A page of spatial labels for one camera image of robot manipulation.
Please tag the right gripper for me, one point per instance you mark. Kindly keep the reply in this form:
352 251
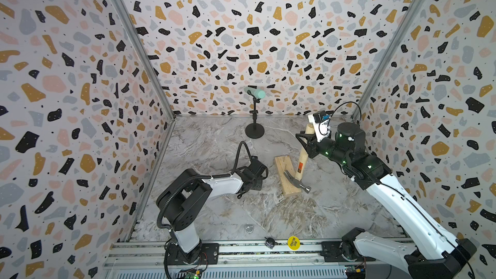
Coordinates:
313 150

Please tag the black knob on rail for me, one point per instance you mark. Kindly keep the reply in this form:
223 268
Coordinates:
270 242

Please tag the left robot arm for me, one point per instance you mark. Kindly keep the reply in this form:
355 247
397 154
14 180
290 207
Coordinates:
180 204

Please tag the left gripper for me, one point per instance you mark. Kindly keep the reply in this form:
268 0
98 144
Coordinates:
259 187

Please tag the microphone on black stand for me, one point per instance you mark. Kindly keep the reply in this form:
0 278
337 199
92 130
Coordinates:
255 130

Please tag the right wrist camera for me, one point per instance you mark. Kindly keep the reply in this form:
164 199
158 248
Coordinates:
320 123

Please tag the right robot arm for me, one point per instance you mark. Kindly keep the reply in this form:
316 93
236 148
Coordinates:
433 252

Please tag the yellow round sticker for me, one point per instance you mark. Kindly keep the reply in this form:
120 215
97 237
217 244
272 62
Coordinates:
294 243

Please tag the wooden handle claw hammer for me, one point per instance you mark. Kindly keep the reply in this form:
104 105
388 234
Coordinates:
296 180

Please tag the small clear disc on table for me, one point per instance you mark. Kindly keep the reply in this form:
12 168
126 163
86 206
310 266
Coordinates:
249 228

